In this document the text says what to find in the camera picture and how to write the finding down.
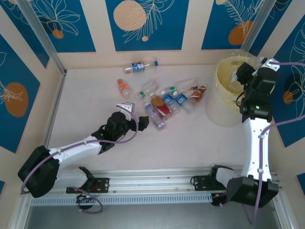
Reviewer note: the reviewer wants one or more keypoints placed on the black mounting plate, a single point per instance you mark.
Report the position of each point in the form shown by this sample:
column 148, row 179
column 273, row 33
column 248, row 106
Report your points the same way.
column 200, row 182
column 102, row 184

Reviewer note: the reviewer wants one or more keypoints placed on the small circuit board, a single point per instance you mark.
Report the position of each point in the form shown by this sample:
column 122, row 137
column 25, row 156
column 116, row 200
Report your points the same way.
column 85, row 197
column 218, row 201

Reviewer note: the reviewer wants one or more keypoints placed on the red brown label bottle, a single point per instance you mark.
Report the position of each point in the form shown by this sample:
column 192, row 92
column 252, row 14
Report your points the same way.
column 197, row 94

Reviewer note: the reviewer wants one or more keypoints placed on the aluminium frame post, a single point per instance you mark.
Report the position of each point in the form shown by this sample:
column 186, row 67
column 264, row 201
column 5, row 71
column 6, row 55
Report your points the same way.
column 258, row 26
column 43, row 33

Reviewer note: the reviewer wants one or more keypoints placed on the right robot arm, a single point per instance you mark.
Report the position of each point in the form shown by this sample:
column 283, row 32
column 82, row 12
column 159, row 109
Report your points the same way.
column 255, row 148

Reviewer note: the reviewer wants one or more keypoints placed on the small bottle purple label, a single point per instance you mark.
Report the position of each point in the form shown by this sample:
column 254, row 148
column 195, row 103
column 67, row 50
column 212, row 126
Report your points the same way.
column 155, row 117

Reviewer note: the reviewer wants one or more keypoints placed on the blue label bottle white cap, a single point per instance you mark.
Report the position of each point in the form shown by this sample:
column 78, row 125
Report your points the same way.
column 182, row 100
column 169, row 100

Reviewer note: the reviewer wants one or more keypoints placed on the gold red label bottle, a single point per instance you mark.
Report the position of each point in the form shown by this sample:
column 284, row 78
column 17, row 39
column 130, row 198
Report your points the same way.
column 160, row 106

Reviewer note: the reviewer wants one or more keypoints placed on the clear bottle green neck band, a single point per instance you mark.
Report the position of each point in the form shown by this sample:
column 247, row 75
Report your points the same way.
column 186, row 84
column 149, row 87

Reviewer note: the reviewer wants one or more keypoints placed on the grey metal plate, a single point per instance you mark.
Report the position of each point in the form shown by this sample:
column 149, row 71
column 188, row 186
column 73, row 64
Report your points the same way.
column 152, row 218

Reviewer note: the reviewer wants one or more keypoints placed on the aluminium side rail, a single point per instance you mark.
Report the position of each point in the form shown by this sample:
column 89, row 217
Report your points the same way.
column 56, row 105

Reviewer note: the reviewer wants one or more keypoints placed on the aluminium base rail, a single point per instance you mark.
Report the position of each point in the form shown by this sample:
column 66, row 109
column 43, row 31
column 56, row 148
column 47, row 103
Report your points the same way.
column 152, row 181

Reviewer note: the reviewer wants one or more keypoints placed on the orange label plastic bottle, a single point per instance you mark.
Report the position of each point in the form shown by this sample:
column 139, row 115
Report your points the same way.
column 124, row 88

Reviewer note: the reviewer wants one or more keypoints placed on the pale yellow plastic bin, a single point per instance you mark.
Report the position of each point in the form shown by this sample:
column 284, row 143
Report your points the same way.
column 221, row 107

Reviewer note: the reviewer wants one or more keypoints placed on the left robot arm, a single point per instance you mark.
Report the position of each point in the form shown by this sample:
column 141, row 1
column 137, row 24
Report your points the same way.
column 76, row 149

